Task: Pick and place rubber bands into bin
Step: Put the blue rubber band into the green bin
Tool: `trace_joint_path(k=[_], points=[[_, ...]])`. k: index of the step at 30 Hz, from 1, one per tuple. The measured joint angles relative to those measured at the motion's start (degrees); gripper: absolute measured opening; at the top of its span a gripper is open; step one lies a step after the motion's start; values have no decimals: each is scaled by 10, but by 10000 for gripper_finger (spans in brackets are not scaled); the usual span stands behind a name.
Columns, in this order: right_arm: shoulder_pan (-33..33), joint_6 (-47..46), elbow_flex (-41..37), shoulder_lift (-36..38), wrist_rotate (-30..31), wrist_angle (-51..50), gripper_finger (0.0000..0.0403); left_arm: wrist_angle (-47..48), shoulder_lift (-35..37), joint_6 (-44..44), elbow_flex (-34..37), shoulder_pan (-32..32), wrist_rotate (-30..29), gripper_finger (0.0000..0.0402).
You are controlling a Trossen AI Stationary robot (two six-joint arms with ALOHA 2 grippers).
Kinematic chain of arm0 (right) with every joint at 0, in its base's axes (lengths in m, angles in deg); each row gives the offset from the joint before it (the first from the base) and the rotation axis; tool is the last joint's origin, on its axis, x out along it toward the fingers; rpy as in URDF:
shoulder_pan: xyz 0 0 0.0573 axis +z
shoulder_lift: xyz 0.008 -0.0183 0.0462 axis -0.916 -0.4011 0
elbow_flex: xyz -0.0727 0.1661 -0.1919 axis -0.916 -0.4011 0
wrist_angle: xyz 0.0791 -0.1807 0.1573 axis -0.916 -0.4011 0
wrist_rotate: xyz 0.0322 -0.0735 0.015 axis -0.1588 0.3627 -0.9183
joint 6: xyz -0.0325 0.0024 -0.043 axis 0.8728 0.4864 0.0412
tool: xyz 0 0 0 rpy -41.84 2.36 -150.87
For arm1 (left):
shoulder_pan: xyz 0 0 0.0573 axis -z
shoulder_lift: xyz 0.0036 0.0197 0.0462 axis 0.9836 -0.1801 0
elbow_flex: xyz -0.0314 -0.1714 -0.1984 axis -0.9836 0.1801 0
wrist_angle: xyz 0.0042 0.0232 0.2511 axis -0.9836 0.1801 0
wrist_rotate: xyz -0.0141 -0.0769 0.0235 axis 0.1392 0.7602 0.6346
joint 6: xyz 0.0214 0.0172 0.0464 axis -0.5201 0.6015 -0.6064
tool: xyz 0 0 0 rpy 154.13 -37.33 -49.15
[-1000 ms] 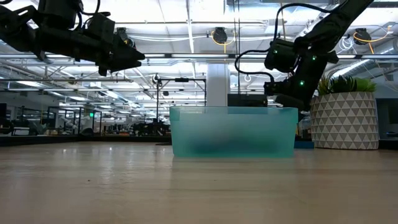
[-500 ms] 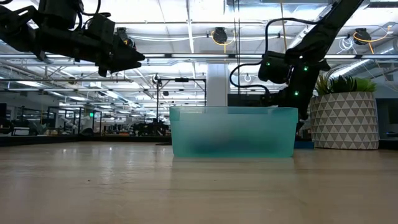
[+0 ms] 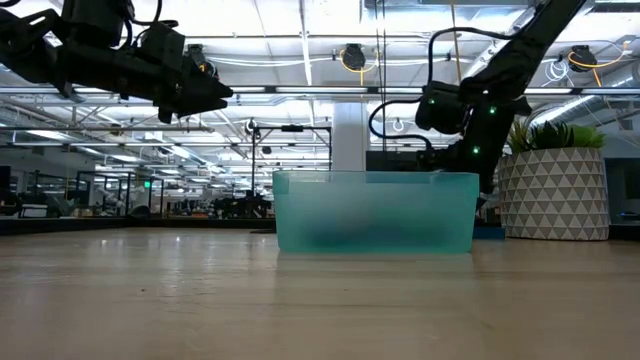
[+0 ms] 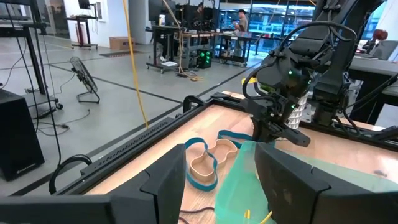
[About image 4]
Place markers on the brown cardboard box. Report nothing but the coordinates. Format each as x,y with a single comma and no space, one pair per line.
121,43

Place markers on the computer with green lights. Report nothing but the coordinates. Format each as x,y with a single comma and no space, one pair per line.
204,59

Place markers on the yellow tape marker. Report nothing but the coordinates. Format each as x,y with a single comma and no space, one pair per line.
248,81

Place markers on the teal translucent plastic bin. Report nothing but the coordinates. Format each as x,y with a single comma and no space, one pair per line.
242,186

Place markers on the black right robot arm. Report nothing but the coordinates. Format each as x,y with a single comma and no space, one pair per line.
342,62

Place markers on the black rolling equipment stand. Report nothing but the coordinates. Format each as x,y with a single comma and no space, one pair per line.
35,62

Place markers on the black background table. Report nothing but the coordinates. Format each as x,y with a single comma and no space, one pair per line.
373,67

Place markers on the wide blue rubber band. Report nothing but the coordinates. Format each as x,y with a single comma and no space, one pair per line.
199,185
236,134

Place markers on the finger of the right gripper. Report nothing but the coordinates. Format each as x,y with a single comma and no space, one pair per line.
264,130
293,137

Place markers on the black rolling workbench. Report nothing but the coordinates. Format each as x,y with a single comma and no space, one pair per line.
164,29

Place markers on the small black table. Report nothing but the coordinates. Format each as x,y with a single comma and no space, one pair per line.
82,18

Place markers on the wide tan rubber band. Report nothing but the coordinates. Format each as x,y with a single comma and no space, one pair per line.
202,177

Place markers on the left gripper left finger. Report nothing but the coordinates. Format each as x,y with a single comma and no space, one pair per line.
155,193

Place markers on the black tower computer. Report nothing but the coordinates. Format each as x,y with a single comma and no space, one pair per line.
18,137

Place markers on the yellow rubber band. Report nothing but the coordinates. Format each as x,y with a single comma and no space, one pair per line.
247,214

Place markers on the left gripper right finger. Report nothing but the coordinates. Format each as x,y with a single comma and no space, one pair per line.
286,186

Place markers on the succulent in white patterned pot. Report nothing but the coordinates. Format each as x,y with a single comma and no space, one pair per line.
297,109

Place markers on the person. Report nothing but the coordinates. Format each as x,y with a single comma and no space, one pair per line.
199,14
242,23

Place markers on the black floor fan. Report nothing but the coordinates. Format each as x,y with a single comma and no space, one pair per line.
82,74

